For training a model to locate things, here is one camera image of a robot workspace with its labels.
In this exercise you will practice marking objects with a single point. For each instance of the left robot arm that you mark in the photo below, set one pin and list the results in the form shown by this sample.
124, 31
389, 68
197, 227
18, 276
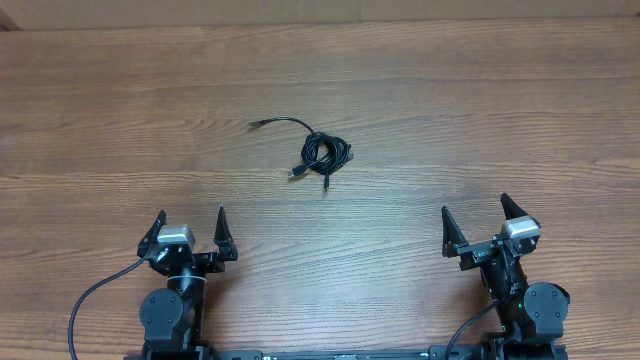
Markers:
173, 316

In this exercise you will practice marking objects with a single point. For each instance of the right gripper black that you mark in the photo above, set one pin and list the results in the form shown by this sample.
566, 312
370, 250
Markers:
476, 253

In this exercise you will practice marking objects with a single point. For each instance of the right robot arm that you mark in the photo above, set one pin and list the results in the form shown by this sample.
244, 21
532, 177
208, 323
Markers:
531, 315

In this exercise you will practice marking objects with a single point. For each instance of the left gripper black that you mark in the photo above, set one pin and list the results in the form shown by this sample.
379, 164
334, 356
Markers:
214, 262

